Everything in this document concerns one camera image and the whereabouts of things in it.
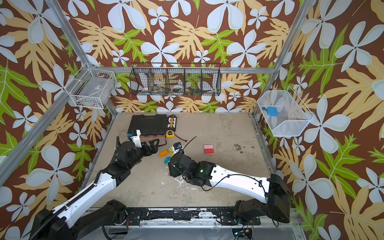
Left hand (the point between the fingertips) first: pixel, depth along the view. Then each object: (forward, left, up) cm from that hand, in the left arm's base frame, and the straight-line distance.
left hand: (152, 139), depth 79 cm
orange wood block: (+3, -4, -20) cm, 21 cm away
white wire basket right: (+9, -75, +10) cm, 77 cm away
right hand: (-13, -11, -3) cm, 17 cm away
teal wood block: (-3, -6, -19) cm, 20 cm away
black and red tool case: (+24, +9, -18) cm, 31 cm away
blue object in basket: (+17, -69, +5) cm, 71 cm away
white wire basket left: (+28, +37, +13) cm, 48 cm away
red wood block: (+3, -33, -18) cm, 38 cm away
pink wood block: (+7, -33, -18) cm, 39 cm away
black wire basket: (+41, -11, +10) cm, 44 cm away
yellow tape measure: (+17, -6, -19) cm, 26 cm away
